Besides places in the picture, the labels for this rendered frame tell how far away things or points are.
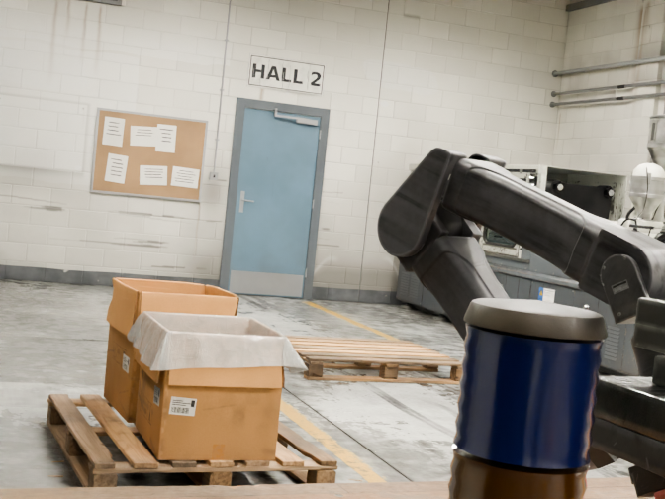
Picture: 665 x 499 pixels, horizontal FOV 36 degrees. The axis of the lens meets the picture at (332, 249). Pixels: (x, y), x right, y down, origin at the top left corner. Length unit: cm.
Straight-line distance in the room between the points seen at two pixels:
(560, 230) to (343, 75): 1107
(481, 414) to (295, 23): 1160
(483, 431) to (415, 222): 76
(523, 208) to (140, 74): 1050
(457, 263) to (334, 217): 1092
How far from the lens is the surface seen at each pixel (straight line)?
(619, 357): 830
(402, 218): 105
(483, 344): 28
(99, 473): 400
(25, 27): 1133
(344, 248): 1200
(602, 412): 55
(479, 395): 28
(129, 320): 461
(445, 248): 102
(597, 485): 133
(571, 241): 94
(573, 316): 28
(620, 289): 90
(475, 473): 28
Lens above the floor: 122
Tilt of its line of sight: 3 degrees down
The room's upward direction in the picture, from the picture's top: 6 degrees clockwise
